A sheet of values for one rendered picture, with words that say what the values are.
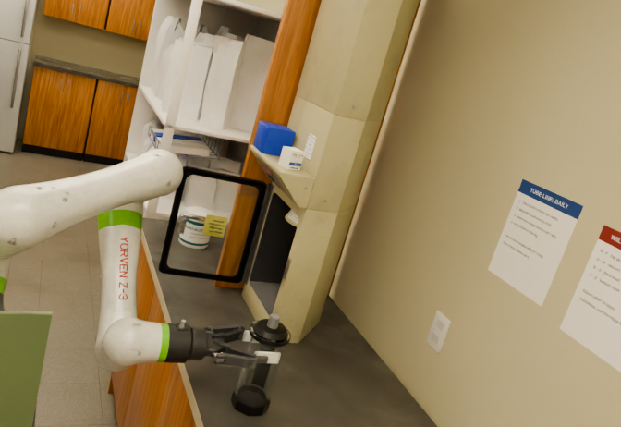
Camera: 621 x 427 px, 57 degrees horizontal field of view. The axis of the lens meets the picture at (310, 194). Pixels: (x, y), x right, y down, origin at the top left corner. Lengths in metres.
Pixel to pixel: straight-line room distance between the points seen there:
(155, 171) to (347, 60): 0.63
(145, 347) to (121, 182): 0.38
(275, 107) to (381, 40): 0.49
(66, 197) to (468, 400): 1.20
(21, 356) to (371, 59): 1.16
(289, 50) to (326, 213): 0.58
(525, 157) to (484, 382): 0.63
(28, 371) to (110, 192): 0.41
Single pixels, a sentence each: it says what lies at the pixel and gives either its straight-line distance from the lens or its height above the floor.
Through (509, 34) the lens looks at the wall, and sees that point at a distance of 1.84.
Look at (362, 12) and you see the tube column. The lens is 1.69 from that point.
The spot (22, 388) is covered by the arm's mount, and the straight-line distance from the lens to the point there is 1.36.
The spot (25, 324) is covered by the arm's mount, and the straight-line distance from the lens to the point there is 1.27.
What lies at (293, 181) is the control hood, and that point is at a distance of 1.69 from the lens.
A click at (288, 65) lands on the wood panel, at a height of 1.80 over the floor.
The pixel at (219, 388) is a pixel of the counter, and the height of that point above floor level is 0.94.
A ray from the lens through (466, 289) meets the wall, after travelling 1.77.
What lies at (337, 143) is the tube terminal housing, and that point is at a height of 1.63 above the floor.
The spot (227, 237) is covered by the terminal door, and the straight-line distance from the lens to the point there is 2.05.
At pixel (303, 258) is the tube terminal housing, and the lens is 1.81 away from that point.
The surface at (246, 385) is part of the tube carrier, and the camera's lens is 1.55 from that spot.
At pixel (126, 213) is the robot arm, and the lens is 1.59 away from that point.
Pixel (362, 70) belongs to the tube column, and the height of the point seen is 1.85.
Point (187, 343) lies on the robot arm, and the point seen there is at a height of 1.15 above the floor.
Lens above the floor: 1.88
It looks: 14 degrees down
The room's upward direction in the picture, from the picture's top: 16 degrees clockwise
